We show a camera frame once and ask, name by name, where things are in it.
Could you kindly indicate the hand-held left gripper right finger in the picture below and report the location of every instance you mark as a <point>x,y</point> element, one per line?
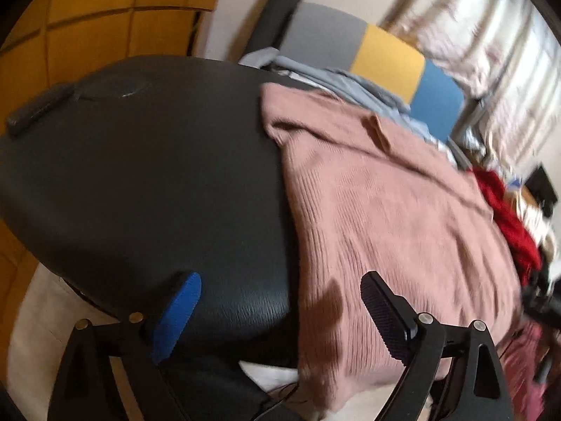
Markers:
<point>385,315</point>

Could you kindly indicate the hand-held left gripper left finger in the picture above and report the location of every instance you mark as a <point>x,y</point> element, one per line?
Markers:
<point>175,315</point>

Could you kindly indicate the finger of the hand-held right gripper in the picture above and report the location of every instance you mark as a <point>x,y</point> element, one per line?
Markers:
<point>543,311</point>

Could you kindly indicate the pink knit sweater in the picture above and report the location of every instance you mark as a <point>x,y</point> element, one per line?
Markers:
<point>372,206</point>

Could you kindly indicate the bright pink cloth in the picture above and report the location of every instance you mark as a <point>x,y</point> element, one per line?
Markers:
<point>523,359</point>

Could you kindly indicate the red cloth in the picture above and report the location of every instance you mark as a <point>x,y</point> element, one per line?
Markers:
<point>508,219</point>

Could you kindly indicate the black box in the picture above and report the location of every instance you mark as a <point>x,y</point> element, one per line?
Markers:
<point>541,184</point>

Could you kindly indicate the black leather table mat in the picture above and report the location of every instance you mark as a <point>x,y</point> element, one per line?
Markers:
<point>153,184</point>

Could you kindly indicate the light blue garment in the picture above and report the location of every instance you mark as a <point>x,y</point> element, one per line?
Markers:
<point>350,90</point>

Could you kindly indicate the black remote control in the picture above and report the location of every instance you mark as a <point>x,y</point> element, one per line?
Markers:
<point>39,109</point>

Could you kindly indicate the grey yellow blue cushion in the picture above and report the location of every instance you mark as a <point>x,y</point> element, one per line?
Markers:
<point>390,57</point>

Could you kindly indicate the light patterned curtain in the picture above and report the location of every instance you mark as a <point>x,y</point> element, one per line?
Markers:
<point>491,52</point>

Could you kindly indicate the yellow wooden wardrobe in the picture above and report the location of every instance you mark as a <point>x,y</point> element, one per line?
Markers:
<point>109,22</point>

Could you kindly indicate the black headboard post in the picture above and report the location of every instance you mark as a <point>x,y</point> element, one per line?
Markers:
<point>276,17</point>

